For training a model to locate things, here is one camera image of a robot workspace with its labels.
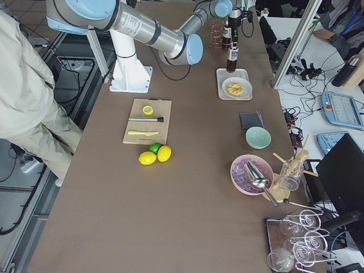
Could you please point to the yellow lemon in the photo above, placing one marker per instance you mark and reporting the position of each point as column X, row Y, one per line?
column 164, row 153
column 147, row 158

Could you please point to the green lime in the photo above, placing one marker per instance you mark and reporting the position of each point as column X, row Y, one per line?
column 155, row 147

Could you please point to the steel ice scoop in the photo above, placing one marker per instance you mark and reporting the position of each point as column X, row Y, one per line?
column 258, row 180

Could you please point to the wooden glass drying stand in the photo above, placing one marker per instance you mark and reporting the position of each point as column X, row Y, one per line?
column 301, row 157

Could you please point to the wine glass upper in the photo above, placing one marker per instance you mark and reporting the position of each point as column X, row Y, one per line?
column 299, row 224

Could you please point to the tea bottle lower right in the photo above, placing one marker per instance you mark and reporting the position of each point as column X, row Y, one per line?
column 226, row 32

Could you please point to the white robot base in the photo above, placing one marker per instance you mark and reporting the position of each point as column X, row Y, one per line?
column 129, row 75

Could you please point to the tea bottle white cap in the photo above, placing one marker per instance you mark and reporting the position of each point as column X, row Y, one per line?
column 232, row 59

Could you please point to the white round plate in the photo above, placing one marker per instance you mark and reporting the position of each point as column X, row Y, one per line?
column 247, row 87

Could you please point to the white power strip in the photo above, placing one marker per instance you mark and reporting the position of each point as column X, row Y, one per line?
column 28, row 166

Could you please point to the wine glass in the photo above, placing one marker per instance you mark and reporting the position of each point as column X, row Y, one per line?
column 312, row 239
column 280, row 260
column 303, row 254
column 299, row 224

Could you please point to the grey folded cloth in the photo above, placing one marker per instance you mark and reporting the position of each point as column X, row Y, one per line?
column 249, row 120

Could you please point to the yellow-green plastic knife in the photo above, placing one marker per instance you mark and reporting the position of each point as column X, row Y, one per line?
column 145, row 133

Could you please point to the white plastic tray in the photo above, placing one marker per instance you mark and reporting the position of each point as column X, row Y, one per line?
column 222, row 75

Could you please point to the wooden cutting board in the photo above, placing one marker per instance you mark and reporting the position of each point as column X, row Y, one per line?
column 162, row 108

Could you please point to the aluminium frame post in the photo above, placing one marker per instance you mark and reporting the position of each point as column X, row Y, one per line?
column 296, row 40

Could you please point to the yellow lemon upper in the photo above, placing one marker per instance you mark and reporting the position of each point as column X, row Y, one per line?
column 164, row 153

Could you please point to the mint green bowl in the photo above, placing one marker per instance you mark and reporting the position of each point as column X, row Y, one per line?
column 258, row 137

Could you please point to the yellow lemon lower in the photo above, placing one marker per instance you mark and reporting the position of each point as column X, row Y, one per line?
column 147, row 158

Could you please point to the wine glass middle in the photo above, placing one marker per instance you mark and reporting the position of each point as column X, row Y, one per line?
column 312, row 239

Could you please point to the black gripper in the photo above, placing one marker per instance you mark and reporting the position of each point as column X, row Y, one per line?
column 234, row 22

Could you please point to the dark tray with glasses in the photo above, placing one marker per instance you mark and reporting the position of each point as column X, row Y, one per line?
column 276, row 238

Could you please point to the black laptop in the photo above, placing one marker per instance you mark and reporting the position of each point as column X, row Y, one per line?
column 340, row 176

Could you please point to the tea bottle lower left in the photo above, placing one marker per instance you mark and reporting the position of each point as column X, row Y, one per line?
column 225, row 43

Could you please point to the blue teach pendant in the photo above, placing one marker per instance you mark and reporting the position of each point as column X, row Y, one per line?
column 327, row 141
column 341, row 110

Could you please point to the copper wire bottle rack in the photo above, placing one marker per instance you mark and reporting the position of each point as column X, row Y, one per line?
column 216, row 33

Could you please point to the half lemon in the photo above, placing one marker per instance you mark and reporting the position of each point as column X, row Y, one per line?
column 148, row 110

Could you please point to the person in beige clothes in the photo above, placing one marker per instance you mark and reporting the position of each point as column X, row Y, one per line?
column 30, row 116

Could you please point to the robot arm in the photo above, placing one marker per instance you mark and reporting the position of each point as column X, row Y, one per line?
column 204, row 14
column 74, row 17

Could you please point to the wine glass lower left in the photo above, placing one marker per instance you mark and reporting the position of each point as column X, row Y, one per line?
column 280, row 260

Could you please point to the black water bottle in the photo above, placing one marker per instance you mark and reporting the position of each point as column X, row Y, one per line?
column 344, row 73

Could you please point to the ring shaped pastry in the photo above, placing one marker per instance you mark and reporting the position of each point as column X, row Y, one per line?
column 235, row 89

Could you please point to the steel muddler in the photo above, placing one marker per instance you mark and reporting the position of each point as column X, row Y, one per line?
column 146, row 119

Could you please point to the clear glass mug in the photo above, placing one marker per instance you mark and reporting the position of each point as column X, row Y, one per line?
column 290, row 175

